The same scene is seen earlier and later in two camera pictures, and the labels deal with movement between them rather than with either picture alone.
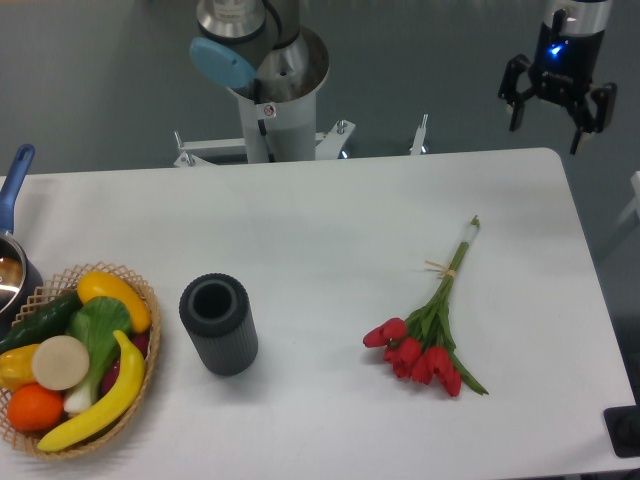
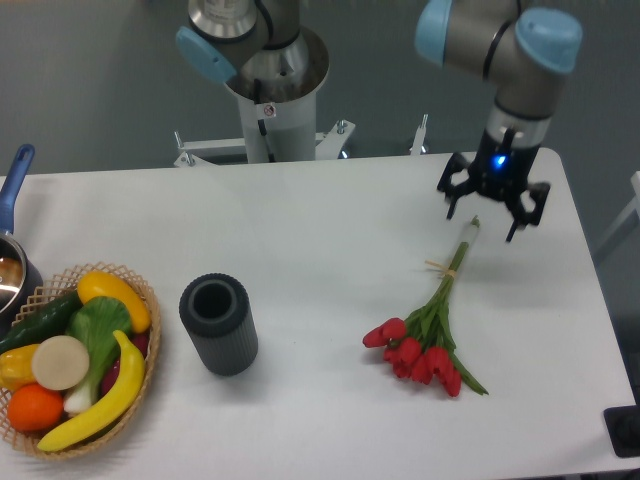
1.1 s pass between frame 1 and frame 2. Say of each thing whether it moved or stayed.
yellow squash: stayed
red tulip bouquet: stayed
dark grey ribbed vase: stayed
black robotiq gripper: moved
